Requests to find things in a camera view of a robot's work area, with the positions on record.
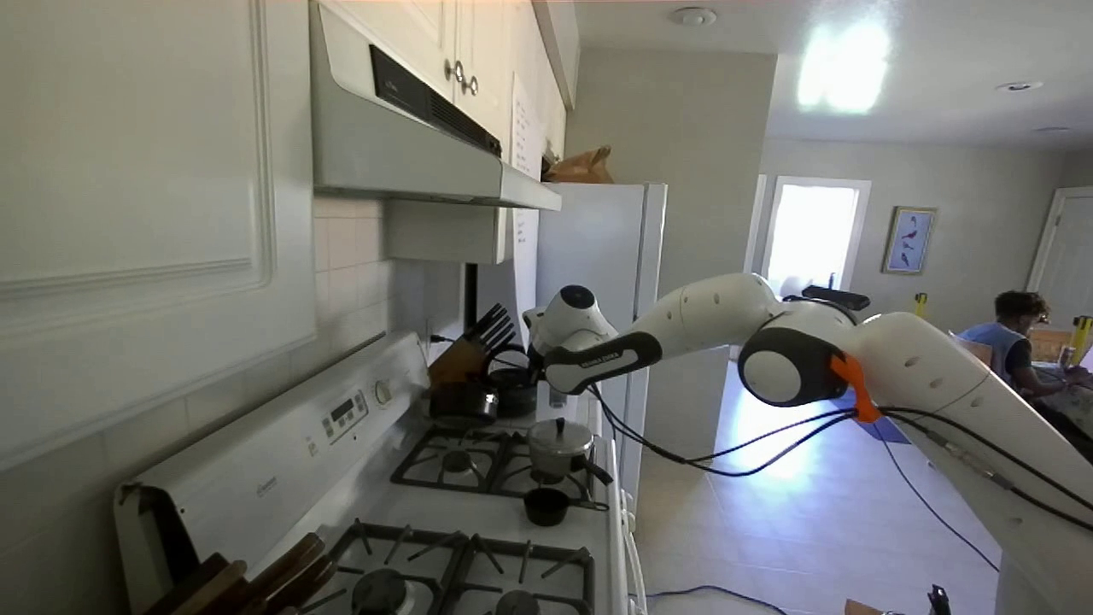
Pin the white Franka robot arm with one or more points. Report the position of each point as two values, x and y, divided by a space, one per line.
706 313

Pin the dark dining table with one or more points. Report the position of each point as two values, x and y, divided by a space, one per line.
1072 395

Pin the brown basket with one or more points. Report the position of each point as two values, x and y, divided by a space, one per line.
582 164

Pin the small black cup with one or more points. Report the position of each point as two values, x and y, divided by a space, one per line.
549 506

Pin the small black floor object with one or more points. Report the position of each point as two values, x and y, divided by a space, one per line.
942 599

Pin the round ceiling light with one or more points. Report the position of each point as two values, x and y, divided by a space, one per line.
696 16

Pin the brown cardboard box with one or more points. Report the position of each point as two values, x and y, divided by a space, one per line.
862 606

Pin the yellow post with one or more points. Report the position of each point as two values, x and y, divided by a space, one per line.
919 306

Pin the white gas stove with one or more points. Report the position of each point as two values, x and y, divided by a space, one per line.
284 456

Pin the framed wall picture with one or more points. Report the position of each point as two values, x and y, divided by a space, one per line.
909 241

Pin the white range hood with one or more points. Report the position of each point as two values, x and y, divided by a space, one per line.
399 149

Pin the white door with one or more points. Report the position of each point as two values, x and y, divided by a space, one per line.
1064 251

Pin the seated person blue shirt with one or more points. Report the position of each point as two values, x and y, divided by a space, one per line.
1002 348

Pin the recessed ceiling light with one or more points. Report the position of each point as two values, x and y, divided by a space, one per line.
1020 88

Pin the black keyboard on stand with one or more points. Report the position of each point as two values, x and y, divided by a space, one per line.
842 300

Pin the blue rug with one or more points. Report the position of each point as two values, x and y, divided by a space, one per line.
890 431

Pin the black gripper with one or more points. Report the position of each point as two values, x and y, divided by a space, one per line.
542 372

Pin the silver pot with lid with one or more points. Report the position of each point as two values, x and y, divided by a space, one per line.
558 447

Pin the white refrigerator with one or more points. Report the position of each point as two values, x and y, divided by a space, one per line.
592 241

